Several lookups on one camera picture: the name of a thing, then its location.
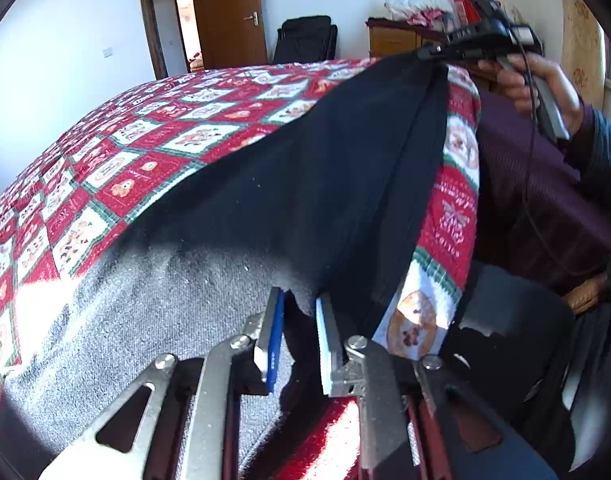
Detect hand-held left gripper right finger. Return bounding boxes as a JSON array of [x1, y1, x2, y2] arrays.
[[314, 294, 561, 480]]

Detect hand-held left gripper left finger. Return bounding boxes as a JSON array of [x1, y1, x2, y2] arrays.
[[38, 287, 286, 480]]

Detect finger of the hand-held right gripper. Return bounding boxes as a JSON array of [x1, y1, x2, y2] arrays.
[[416, 42, 479, 64]]

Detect black pants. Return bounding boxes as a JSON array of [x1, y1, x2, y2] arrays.
[[0, 52, 449, 467]]

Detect person's right forearm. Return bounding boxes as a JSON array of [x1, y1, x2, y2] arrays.
[[560, 102, 611, 211]]

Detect person's right hand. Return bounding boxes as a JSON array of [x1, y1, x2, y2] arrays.
[[478, 52, 586, 134]]

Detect red box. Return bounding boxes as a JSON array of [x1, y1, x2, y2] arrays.
[[450, 0, 475, 27]]

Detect wooden cabinet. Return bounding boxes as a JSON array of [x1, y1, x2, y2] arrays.
[[365, 16, 499, 92]]

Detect white plastic bag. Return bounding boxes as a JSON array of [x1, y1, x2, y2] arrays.
[[383, 0, 455, 29]]

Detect yellow floral curtain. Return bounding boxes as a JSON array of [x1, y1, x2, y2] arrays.
[[559, 0, 607, 107]]

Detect black bag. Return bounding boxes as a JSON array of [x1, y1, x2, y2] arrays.
[[272, 15, 339, 64]]

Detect person's purple sweater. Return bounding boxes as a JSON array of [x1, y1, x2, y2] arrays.
[[473, 91, 611, 292]]

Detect person's dark jacket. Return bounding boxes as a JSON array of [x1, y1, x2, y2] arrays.
[[435, 240, 611, 478]]

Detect brown wooden door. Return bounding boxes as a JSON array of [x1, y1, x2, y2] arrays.
[[190, 0, 269, 69]]

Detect red checkered printed blanket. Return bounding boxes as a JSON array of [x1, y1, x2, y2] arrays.
[[0, 57, 482, 480]]

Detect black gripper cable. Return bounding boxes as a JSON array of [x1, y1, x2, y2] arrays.
[[505, 20, 589, 292]]

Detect brown door frame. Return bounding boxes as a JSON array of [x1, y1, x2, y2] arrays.
[[137, 0, 196, 80]]

